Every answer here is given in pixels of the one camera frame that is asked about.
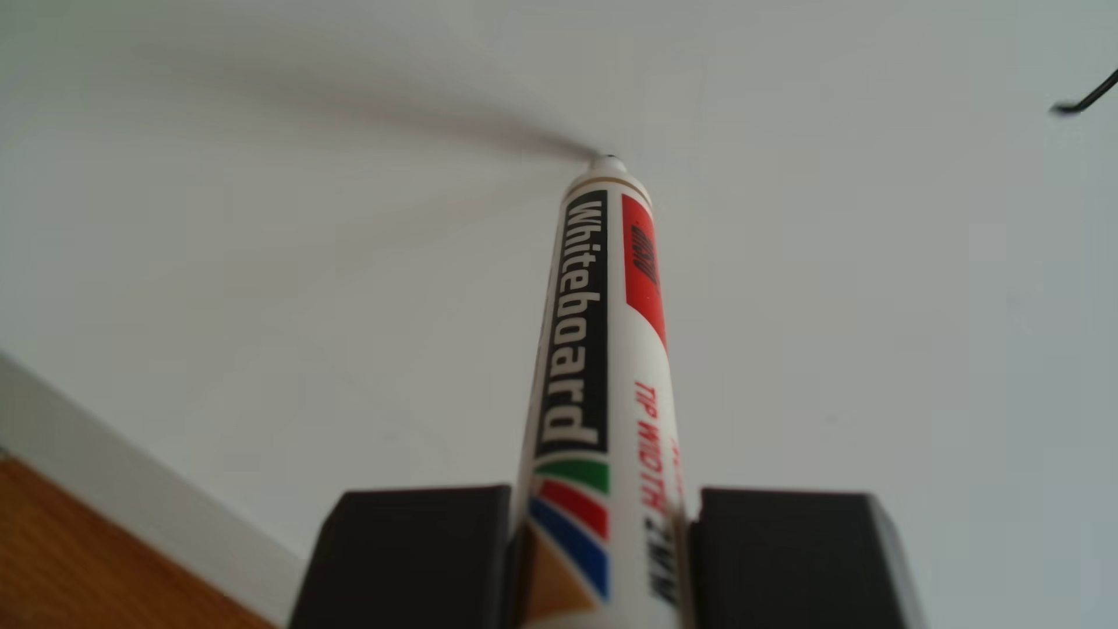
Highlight white whiteboard marker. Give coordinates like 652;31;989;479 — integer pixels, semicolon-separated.
511;156;693;629

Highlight white whiteboard with aluminium frame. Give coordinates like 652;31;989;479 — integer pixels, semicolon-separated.
0;0;1118;629

